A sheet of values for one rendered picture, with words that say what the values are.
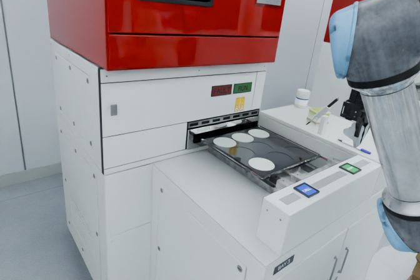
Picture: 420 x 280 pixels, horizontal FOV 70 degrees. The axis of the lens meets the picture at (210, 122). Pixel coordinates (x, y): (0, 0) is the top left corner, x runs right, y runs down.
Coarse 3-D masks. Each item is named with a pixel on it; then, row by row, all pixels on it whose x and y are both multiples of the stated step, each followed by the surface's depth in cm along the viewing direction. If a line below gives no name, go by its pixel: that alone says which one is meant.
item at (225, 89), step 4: (212, 88) 130; (216, 88) 132; (220, 88) 133; (224, 88) 135; (228, 88) 136; (212, 92) 131; (216, 92) 133; (220, 92) 134; (224, 92) 136; (228, 92) 137
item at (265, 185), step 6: (210, 150) 137; (216, 156) 134; (222, 156) 131; (228, 162) 128; (234, 168) 126; (240, 168) 123; (246, 174) 120; (252, 180) 118; (258, 180) 116; (264, 180) 115; (264, 186) 114; (270, 186) 111; (270, 192) 112
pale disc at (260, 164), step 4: (252, 160) 118; (256, 160) 118; (260, 160) 119; (264, 160) 119; (268, 160) 119; (252, 164) 115; (256, 164) 115; (260, 164) 115; (264, 164) 116; (268, 164) 116; (272, 164) 116; (256, 168) 112; (260, 168) 113; (264, 168) 113; (268, 168) 113; (272, 168) 114
